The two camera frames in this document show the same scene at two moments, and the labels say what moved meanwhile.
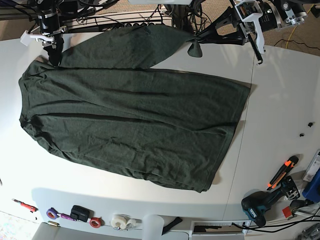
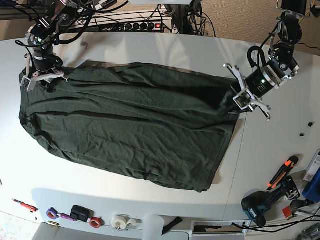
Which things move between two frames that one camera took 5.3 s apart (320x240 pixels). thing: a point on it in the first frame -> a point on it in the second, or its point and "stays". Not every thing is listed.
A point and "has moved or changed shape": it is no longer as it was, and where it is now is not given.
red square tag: x=287 y=211 stays
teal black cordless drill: x=254 y=204 stays
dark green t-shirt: x=104 y=105 has moved or changed shape
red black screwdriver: x=31 y=208 stays
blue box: x=312 y=192 stays
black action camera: x=80 y=213 stays
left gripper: x=54 y=40 -> x=47 y=78
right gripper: x=250 y=12 -> x=245 y=98
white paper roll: x=152 y=227 stays
